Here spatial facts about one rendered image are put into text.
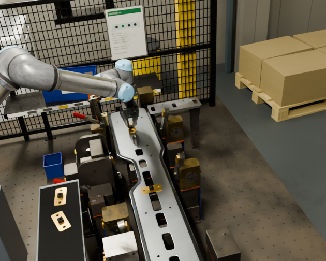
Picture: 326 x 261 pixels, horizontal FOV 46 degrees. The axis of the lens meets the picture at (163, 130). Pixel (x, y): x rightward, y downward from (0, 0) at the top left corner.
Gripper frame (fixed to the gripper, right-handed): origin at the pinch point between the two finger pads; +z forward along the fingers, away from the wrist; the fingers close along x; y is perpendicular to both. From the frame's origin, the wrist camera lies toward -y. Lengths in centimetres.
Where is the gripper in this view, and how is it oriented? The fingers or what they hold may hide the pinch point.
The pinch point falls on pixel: (131, 125)
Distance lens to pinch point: 191.3
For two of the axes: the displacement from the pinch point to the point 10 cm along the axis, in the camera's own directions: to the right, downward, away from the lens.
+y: 2.4, 5.4, -8.1
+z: 0.6, 8.2, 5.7
